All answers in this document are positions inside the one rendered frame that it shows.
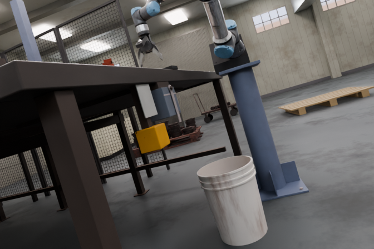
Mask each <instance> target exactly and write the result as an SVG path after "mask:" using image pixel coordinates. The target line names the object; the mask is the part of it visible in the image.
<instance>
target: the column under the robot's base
mask: <svg viewBox="0 0 374 249"><path fill-rule="evenodd" d="M259 64H260V60H257V61H254V62H250V63H247V64H244V65H241V66H237V67H234V68H231V69H228V70H225V71H222V72H219V75H220V76H222V77H223V76H226V75H228V77H229V81H230V84H231V87H232V91H233V94H234V98H235V101H236V104H237V108H238V111H239V114H240V118H241V121H242V124H243V128H244V132H245V135H246V138H247V141H248V145H249V148H250V152H251V154H252V158H253V162H254V165H255V169H256V170H255V171H256V174H255V177H256V180H257V185H258V189H259V194H260V199H261V201H262V202H264V201H269V200H274V199H277V198H282V197H287V196H292V195H297V194H300V193H306V192H309V190H308V188H307V187H306V186H305V184H304V183H303V181H302V180H301V178H300V177H299V175H298V171H297V168H296V164H295V161H290V162H285V163H280V161H279V158H278V154H277V150H276V148H275V144H274V141H273V137H272V134H271V131H270V127H269V124H268V120H267V117H266V114H265V110H264V107H263V103H262V99H261V97H260V93H259V89H258V86H257V83H256V80H255V76H254V73H253V69H252V67H255V66H257V65H259Z"/></svg>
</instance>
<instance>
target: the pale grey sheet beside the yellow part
mask: <svg viewBox="0 0 374 249"><path fill-rule="evenodd" d="M135 87H136V90H137V93H138V96H139V100H140V103H141V106H142V110H143V113H144V116H145V118H148V117H151V116H154V115H157V114H158V113H157V110H156V107H155V103H154V100H153V97H152V94H151V91H150V87H149V84H136V85H135Z"/></svg>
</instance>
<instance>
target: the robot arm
mask: <svg viewBox="0 0 374 249"><path fill-rule="evenodd" d="M164 1H166V0H148V1H147V2H146V5H145V6H144V7H142V8H141V7H135V8H133V9H132V10H131V15H132V18H133V21H134V25H135V28H136V32H137V34H138V36H139V37H140V38H139V40H138V42H137V43H136V45H135V46H136V48H140V49H139V51H138V57H139V64H140V67H142V63H143V62H144V60H145V58H144V57H145V55H144V54H148V53H151V52H153V53H155V54H156V55H157V56H159V58H160V59H162V60H163V57H162V54H161V53H160V51H159V50H158V48H157V46H156V45H155V42H153V41H152V40H151V37H150V33H149V28H148V25H147V22H146V21H147V20H148V19H150V18H152V17H153V16H156V15H157V14H158V13H159V12H160V4H161V3H163V2H164ZM199 1H201V2H203V5H204V8H205V11H206V13H207V16H208V19H209V22H210V25H211V28H212V31H213V34H214V36H213V42H214V45H215V48H214V53H215V55H216V56H217V57H220V58H237V57H239V56H241V55H242V54H243V53H244V51H245V47H244V44H243V42H242V41H241V40H240V38H239V34H238V29H237V25H236V22H235V21H233V20H230V19H229V20H225V19H224V15H223V11H222V8H221V5H220V1H219V0H199ZM143 52H145V53H143Z"/></svg>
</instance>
